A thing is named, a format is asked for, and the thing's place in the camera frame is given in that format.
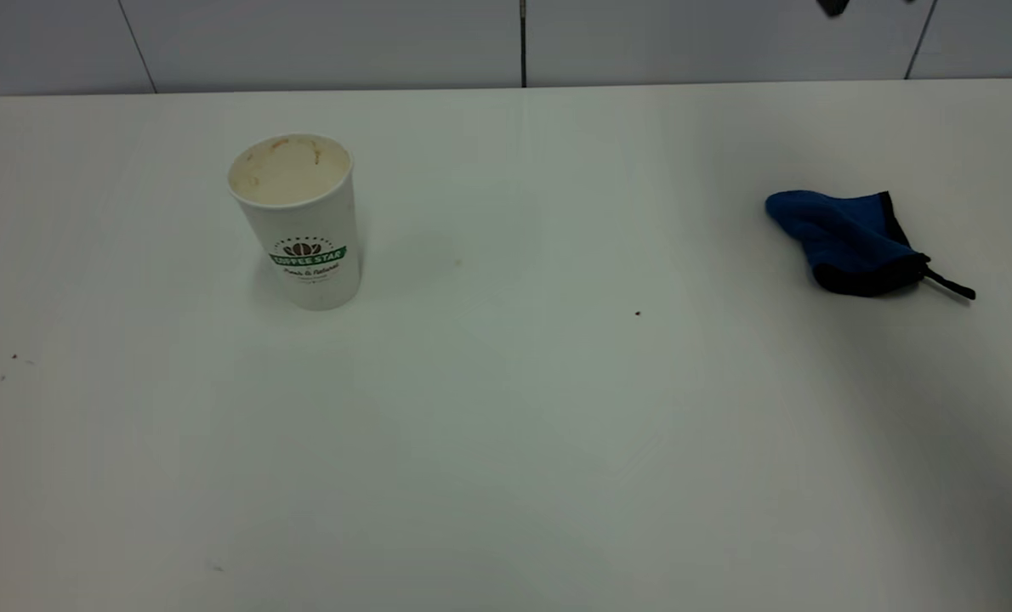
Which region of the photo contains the blue cloth with black trim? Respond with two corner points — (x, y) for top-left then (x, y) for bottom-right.
(765, 190), (976, 301)

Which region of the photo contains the white paper coffee cup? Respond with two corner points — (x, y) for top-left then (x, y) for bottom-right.
(228, 133), (362, 311)

